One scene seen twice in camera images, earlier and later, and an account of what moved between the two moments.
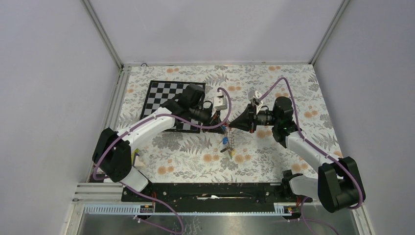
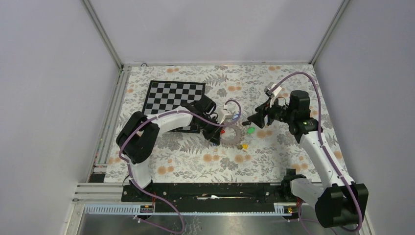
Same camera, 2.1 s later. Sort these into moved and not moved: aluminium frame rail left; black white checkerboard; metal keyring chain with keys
Moved: metal keyring chain with keys
Not moved: black white checkerboard; aluminium frame rail left
